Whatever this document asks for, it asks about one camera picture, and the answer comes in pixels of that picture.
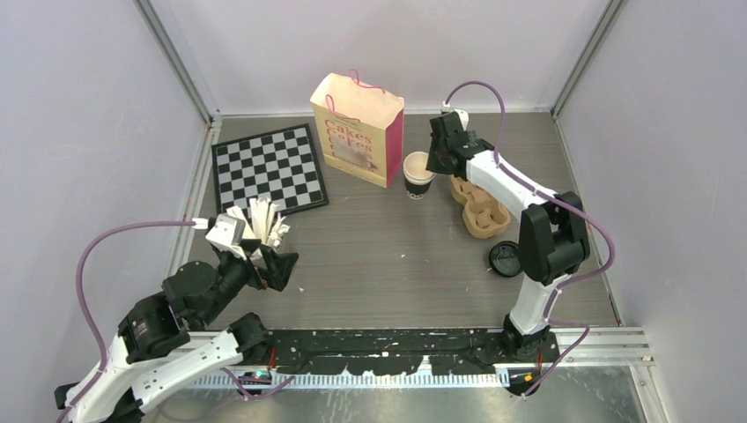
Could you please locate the black paper coffee cup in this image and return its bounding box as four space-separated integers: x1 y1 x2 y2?
403 152 435 200

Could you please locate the black plastic cup lid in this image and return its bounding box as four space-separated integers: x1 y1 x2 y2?
488 241 522 278

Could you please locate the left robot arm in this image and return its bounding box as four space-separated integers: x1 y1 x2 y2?
55 215 300 422

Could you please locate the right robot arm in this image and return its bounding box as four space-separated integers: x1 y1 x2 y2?
426 109 590 362

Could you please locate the brown cardboard cup carrier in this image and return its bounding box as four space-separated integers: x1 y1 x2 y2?
449 175 511 240

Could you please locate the paper cakes gift bag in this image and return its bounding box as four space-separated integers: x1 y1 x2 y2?
310 69 404 188

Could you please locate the black white chessboard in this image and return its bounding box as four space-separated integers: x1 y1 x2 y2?
211 123 329 215

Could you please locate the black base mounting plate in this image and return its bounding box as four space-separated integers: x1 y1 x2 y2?
246 329 559 376

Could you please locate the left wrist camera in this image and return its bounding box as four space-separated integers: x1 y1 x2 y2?
205 213 247 261

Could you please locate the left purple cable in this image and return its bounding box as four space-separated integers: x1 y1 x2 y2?
56 219 210 423

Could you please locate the purple cable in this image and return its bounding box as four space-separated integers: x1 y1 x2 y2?
445 80 617 398
56 219 210 423

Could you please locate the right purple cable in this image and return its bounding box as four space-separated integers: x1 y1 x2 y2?
445 80 617 398

